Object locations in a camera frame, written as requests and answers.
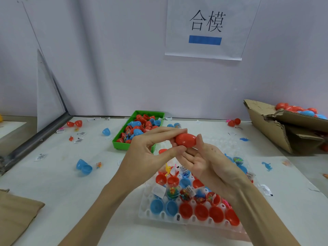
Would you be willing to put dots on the person's right hand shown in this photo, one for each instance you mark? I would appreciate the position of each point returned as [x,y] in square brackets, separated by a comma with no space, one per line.
[215,171]

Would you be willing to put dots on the person's left hand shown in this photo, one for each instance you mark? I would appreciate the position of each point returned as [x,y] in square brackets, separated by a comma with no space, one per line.
[141,161]

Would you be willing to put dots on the single blue egg half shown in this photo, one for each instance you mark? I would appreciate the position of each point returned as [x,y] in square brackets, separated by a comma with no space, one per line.
[106,132]

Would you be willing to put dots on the small capsule cluster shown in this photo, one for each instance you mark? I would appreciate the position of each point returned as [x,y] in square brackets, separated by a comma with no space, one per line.
[172,125]

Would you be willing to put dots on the blue egg shell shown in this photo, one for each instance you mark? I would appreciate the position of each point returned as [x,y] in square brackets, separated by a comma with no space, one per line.
[84,167]

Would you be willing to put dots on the cardboard box of capsules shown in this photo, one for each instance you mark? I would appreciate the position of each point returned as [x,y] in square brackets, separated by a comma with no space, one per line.
[266,123]

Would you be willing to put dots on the pile of finished eggs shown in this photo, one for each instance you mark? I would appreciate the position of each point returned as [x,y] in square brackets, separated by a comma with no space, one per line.
[302,111]

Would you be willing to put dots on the person's right forearm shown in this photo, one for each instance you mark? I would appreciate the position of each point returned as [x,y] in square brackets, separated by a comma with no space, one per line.
[264,215]

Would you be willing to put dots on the person's left forearm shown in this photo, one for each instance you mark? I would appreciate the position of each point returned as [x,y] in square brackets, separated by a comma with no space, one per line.
[95,220]

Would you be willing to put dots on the green plastic tray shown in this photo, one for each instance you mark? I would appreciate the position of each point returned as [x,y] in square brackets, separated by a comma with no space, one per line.
[116,146]

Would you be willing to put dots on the clear plastic egg tray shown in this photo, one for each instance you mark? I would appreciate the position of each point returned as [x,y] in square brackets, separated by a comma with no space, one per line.
[225,143]

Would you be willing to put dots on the small orange toy piece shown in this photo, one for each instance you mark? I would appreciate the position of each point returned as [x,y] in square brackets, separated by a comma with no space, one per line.
[99,164]

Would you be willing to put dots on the small blue toy piece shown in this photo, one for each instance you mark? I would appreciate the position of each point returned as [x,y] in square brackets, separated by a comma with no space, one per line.
[267,166]

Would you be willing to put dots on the small white packet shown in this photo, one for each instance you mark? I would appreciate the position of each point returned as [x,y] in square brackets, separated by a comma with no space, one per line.
[40,156]

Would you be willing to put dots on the clear triangular panel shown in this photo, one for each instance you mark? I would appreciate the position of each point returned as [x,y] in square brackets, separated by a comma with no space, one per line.
[48,97]

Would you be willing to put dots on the flat brown cardboard sheet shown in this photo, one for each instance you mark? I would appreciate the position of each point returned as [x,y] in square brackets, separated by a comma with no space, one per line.
[18,217]

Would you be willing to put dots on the white paper sign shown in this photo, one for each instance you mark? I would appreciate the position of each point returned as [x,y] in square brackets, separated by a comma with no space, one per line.
[212,7]

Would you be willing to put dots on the grey metal rail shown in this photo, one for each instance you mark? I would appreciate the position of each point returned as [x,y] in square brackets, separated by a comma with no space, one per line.
[36,143]

